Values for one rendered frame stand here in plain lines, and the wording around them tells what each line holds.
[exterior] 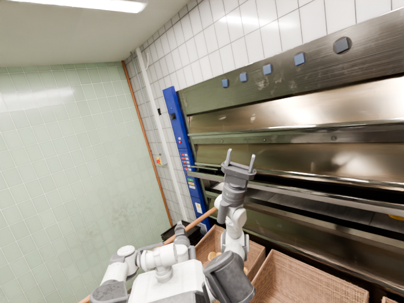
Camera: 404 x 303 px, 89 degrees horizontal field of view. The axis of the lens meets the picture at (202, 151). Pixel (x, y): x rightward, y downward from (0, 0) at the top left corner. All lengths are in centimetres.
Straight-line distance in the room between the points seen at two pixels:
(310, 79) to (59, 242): 242
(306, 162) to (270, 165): 21
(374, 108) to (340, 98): 13
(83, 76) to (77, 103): 29
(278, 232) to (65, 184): 193
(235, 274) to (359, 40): 98
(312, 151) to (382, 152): 28
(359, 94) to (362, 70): 10
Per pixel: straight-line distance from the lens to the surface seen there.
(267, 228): 163
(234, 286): 80
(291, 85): 117
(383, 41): 107
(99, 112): 242
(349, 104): 110
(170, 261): 76
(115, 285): 92
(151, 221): 276
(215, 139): 158
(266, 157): 134
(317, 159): 121
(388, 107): 107
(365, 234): 134
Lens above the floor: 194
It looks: 13 degrees down
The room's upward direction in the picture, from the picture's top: 14 degrees counter-clockwise
